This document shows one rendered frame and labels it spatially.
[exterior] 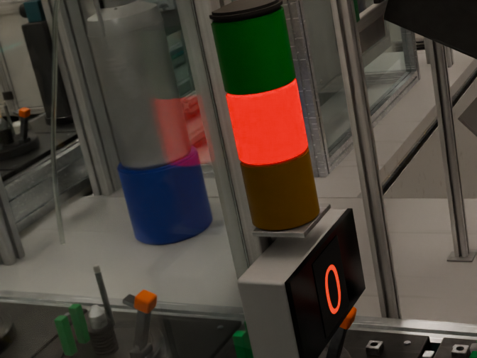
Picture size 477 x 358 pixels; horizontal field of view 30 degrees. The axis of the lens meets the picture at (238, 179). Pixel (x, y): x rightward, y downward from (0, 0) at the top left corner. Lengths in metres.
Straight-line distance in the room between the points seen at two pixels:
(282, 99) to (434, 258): 0.88
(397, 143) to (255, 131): 1.40
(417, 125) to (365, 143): 1.06
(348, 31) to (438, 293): 0.50
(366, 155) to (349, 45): 0.13
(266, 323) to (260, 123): 0.14
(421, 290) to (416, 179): 0.74
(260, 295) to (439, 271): 0.82
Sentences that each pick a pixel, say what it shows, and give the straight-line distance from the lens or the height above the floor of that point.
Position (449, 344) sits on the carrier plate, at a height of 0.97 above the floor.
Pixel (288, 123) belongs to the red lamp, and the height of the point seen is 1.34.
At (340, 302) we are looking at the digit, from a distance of 0.67.
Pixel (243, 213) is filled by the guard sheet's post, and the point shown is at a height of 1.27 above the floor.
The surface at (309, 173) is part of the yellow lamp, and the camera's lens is 0.62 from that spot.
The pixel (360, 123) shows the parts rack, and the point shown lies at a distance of 1.03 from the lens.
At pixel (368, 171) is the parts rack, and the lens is 1.04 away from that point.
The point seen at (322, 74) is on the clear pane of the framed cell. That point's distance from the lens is 1.88.
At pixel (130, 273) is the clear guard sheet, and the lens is 0.54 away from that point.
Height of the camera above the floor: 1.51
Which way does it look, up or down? 19 degrees down
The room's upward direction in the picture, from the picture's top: 12 degrees counter-clockwise
